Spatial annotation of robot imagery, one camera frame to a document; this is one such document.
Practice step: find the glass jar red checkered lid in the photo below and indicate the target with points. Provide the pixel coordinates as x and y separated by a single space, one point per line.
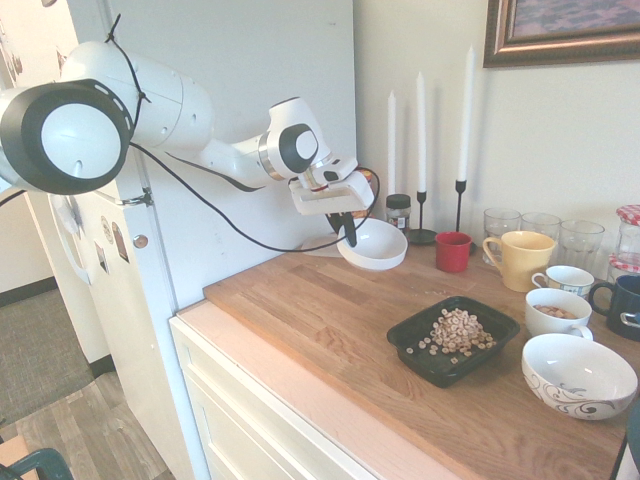
622 267
630 235

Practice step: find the red mug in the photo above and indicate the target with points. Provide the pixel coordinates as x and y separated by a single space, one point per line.
452 255

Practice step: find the white cup holding cereal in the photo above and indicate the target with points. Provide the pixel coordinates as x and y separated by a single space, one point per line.
550 327

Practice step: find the dark blue mug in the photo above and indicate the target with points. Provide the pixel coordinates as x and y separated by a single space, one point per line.
625 300

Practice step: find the black plastic food container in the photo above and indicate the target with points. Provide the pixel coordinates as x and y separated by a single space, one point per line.
450 375

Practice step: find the dark green chair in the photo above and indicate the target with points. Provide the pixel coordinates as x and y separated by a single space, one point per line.
45 462

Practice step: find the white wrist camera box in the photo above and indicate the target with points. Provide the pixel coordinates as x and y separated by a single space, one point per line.
332 171

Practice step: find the white cup with blue pattern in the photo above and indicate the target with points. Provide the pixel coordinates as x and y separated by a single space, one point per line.
570 285

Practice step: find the tall white taper candle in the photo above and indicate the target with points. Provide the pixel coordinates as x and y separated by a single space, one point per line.
466 115

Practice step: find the plain white bowl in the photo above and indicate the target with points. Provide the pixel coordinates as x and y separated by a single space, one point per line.
380 247

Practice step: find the spice jar with black lid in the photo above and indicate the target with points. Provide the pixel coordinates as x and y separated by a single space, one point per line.
398 212

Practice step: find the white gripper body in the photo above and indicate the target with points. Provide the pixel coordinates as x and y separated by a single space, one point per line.
330 200

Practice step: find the white drawer cabinet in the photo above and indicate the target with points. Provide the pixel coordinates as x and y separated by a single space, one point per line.
240 425

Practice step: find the tall brown fridge magnet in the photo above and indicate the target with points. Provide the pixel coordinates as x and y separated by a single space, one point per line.
120 243

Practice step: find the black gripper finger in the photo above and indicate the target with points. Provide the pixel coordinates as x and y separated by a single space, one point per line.
351 235
336 224

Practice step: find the medium white taper candle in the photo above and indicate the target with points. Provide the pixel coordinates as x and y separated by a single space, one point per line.
421 135

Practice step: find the white bowl with swirl pattern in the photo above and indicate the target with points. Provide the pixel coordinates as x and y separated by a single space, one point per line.
575 380

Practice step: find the round fridge magnet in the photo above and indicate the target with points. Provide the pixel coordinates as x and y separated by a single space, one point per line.
106 230

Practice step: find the clear plastic container lid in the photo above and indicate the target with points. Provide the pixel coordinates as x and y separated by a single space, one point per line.
317 247

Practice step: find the clear drinking glass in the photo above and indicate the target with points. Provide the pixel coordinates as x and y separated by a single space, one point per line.
500 222
582 247
541 225

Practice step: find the round refrigerator lock knob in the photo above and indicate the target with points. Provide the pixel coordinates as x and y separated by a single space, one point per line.
141 241

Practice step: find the cereal in white cup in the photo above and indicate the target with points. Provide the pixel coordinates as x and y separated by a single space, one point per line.
556 312

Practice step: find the black holder of tall candle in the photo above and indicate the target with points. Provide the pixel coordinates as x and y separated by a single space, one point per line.
460 200

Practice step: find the steel pot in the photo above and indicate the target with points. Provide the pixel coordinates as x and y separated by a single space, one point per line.
631 317

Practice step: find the yellow mug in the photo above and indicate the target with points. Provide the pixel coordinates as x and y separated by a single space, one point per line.
525 265

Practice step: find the framed picture brown frame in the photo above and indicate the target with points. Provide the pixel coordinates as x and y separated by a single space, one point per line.
550 50

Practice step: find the small dark fridge magnet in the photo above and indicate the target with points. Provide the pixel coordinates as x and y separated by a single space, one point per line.
101 257

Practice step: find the black holder of medium candle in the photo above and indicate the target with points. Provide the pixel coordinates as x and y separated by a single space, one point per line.
422 235

